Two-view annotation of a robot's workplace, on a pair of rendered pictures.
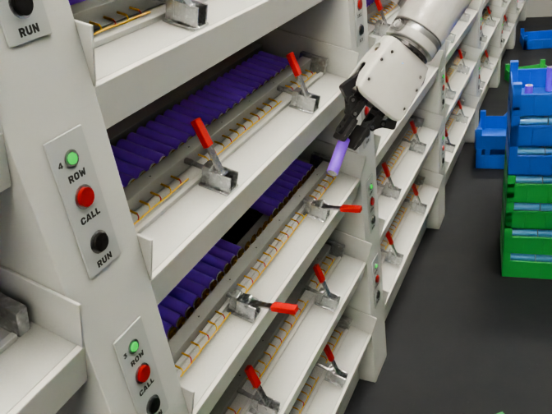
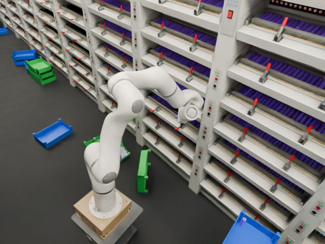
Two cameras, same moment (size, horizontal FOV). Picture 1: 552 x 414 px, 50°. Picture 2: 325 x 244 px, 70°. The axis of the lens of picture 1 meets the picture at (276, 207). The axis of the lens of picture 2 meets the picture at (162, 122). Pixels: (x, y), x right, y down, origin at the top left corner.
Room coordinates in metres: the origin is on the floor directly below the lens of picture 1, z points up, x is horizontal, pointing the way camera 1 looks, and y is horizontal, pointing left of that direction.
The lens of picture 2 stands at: (1.07, -1.34, 1.66)
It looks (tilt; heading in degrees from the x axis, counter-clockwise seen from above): 40 degrees down; 106
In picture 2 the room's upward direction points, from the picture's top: 3 degrees clockwise
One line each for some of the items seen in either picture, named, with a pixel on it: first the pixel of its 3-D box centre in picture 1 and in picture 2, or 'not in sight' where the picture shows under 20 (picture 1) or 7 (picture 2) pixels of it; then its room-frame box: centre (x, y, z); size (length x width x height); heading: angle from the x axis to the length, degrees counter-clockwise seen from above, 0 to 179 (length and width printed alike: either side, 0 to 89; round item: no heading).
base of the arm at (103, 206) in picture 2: not in sight; (104, 194); (0.58, -0.72, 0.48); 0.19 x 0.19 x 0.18
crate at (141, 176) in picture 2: not in sight; (144, 170); (0.62, -0.20, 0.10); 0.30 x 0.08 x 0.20; 105
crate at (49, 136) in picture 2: not in sight; (53, 132); (-0.40, -0.03, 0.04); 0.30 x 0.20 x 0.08; 70
